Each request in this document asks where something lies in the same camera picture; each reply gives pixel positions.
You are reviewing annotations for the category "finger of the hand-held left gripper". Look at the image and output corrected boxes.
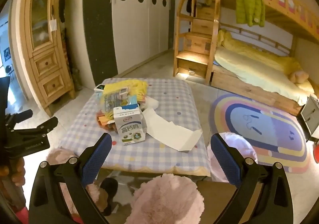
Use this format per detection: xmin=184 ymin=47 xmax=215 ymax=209
xmin=10 ymin=117 xmax=59 ymax=141
xmin=4 ymin=109 xmax=33 ymax=128

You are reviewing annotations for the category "black slipper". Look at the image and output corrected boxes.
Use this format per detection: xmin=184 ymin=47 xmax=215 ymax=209
xmin=100 ymin=177 xmax=119 ymax=217

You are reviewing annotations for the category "orange packet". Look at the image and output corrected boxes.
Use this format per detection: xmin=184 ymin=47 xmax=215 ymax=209
xmin=97 ymin=112 xmax=115 ymax=130

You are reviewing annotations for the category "wooden glass-door cabinet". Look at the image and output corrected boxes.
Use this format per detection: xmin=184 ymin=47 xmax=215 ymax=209
xmin=19 ymin=0 xmax=76 ymax=117

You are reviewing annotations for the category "red round object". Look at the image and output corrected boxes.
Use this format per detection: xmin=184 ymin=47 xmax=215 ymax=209
xmin=311 ymin=143 xmax=319 ymax=165

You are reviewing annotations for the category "wooden bunk bed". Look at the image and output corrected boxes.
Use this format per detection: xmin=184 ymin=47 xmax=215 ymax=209
xmin=211 ymin=0 xmax=319 ymax=117

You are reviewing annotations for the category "yellow bed blanket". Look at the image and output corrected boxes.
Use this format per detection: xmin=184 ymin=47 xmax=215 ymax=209
xmin=216 ymin=28 xmax=316 ymax=105

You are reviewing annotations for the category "pink fluffy slipper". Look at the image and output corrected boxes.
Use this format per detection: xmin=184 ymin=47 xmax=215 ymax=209
xmin=130 ymin=174 xmax=205 ymax=224

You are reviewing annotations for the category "wooden staircase with drawers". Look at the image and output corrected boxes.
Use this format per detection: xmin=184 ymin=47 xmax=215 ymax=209
xmin=173 ymin=0 xmax=221 ymax=85

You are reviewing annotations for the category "person's left hand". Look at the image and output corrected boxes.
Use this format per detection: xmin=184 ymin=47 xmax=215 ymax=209
xmin=0 ymin=156 xmax=26 ymax=190

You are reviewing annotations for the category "brown teddy bear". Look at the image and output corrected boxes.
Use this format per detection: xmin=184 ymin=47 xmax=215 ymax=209
xmin=288 ymin=70 xmax=309 ymax=84

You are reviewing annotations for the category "black hanging item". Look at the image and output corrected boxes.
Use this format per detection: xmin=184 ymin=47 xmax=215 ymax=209
xmin=58 ymin=0 xmax=66 ymax=23

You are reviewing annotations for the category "yellow plastic bag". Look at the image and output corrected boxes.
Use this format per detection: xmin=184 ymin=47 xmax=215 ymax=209
xmin=98 ymin=79 xmax=149 ymax=125

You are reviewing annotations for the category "checkered cloth table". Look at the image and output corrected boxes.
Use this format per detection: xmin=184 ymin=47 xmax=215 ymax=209
xmin=56 ymin=78 xmax=211 ymax=177

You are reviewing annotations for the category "white milk carton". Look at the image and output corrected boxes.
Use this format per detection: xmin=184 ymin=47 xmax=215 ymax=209
xmin=113 ymin=103 xmax=147 ymax=146

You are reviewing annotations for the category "rainbow oval rug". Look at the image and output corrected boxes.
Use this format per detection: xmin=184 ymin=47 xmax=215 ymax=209
xmin=209 ymin=93 xmax=312 ymax=173

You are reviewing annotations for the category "black tall panel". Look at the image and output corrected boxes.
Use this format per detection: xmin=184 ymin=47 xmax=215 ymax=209
xmin=83 ymin=0 xmax=119 ymax=85

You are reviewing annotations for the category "green puffer jacket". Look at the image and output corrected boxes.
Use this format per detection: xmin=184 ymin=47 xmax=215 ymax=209
xmin=235 ymin=0 xmax=266 ymax=28

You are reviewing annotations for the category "white paper strip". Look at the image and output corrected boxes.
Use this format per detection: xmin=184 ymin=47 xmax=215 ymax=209
xmin=142 ymin=108 xmax=203 ymax=152

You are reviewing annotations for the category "white wardrobe with round holes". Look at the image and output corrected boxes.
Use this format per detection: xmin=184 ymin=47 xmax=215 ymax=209
xmin=111 ymin=0 xmax=176 ymax=75

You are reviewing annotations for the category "dark leaning bundle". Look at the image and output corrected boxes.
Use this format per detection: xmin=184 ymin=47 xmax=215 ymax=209
xmin=61 ymin=27 xmax=81 ymax=90

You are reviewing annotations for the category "white square pad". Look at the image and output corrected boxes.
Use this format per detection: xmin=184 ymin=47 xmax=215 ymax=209
xmin=143 ymin=97 xmax=160 ymax=110

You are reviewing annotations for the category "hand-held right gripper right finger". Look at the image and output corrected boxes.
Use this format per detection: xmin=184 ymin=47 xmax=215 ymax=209
xmin=210 ymin=133 xmax=294 ymax=224

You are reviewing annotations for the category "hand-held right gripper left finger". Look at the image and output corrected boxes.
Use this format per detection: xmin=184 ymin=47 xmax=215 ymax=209
xmin=29 ymin=132 xmax=112 ymax=224

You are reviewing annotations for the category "bin with pink bag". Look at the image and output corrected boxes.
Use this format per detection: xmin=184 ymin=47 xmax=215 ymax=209
xmin=208 ymin=132 xmax=258 ymax=182

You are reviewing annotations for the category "small white cabinet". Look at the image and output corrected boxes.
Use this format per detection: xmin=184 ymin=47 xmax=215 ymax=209
xmin=300 ymin=95 xmax=319 ymax=142

